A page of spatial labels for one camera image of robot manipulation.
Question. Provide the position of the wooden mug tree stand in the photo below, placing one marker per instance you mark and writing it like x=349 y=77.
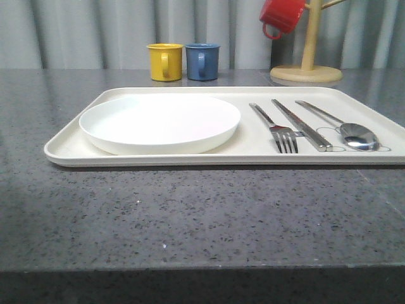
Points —
x=307 y=71

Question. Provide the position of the steel chopstick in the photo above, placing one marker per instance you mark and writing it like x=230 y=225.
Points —
x=308 y=128
x=300 y=130

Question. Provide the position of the steel spoon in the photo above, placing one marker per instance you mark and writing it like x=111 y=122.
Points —
x=353 y=135

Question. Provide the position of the cream rabbit print tray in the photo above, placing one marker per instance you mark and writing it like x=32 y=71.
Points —
x=251 y=142

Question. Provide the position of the blue enamel mug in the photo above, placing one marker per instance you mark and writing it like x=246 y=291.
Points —
x=202 y=61

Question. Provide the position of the red enamel mug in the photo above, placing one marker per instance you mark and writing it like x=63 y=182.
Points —
x=282 y=15

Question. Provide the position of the yellow enamel mug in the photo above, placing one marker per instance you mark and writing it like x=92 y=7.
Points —
x=165 y=61

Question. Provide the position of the steel fork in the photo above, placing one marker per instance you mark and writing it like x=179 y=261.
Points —
x=284 y=137

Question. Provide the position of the grey pleated curtain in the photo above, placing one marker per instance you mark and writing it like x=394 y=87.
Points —
x=114 y=34

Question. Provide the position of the white round plate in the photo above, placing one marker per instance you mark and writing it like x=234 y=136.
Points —
x=160 y=124

